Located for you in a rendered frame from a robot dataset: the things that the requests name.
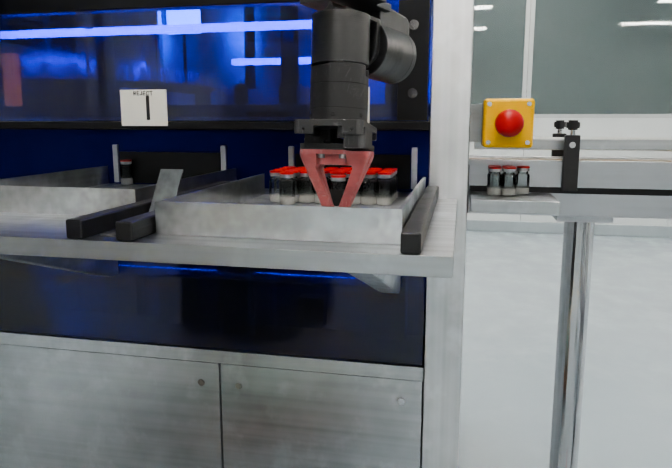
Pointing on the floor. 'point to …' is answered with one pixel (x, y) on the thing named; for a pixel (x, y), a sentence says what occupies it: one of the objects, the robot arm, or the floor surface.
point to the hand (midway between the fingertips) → (336, 216)
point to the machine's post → (457, 170)
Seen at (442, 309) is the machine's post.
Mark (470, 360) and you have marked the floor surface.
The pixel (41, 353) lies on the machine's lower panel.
